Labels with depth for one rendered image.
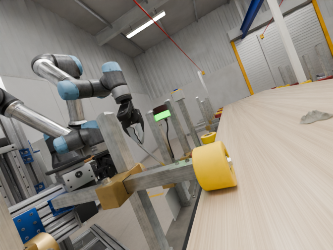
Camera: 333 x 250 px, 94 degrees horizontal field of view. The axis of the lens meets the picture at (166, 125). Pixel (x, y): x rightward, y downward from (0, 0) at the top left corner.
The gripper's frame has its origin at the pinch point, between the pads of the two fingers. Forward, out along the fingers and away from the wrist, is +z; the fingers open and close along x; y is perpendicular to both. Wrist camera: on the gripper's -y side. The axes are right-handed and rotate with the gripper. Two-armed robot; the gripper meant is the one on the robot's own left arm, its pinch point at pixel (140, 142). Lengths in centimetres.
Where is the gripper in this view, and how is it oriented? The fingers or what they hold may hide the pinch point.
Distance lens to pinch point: 65.6
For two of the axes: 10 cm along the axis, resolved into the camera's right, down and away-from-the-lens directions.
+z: 3.8, 9.2, 0.2
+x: -9.2, 3.8, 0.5
